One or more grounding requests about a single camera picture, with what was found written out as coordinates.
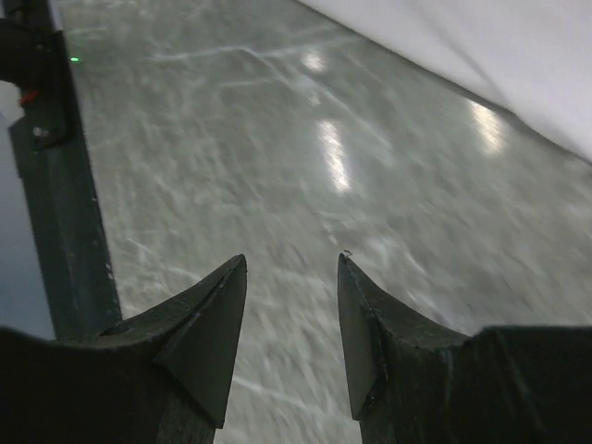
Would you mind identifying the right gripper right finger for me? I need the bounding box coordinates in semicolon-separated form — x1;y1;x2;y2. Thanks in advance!
338;255;591;443

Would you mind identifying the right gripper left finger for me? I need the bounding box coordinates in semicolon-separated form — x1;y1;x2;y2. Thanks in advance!
1;254;247;443

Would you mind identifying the white t-shirt red print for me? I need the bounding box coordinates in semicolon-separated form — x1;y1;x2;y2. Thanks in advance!
306;0;591;159

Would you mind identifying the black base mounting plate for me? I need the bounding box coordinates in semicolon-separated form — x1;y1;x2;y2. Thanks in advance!
1;1;121;339

